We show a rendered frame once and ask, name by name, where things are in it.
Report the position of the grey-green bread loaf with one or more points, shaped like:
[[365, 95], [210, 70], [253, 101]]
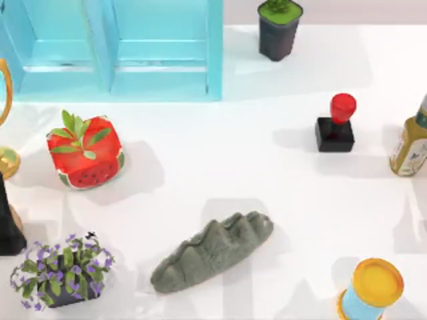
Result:
[[213, 253]]

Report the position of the light blue rack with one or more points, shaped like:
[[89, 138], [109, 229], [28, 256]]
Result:
[[160, 50]]

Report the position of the red and black stamp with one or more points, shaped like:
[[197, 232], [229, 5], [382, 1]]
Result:
[[336, 131]]

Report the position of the watermelon plant pot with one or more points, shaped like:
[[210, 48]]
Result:
[[87, 156]]

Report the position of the black pot with green plant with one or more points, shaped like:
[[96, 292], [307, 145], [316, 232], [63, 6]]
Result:
[[276, 35]]

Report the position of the purple flower plant pot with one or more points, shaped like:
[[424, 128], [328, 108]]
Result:
[[65, 271]]

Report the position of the olive green bottle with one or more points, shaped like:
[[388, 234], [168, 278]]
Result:
[[409, 150]]

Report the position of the yellow and blue can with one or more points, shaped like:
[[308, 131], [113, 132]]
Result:
[[370, 290]]

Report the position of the gold trophy with black base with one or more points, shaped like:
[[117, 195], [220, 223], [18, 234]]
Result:
[[6, 216]]

